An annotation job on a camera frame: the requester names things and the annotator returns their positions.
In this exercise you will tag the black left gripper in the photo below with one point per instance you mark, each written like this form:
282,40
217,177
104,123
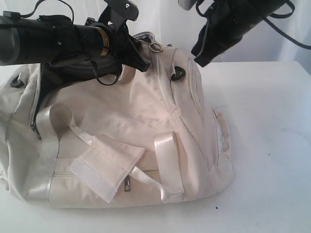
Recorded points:
122,46

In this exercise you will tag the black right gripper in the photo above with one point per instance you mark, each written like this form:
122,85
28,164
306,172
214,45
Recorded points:
227,22

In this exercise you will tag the cream fabric duffel bag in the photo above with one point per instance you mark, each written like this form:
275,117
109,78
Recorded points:
148,139

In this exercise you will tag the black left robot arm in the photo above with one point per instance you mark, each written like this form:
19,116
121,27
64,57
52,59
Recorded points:
56,41

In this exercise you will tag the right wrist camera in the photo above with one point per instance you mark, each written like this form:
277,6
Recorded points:
186,4

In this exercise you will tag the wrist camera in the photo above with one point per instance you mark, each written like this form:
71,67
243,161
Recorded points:
186,4
118,12

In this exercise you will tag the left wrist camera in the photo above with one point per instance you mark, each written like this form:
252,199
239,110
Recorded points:
118,12

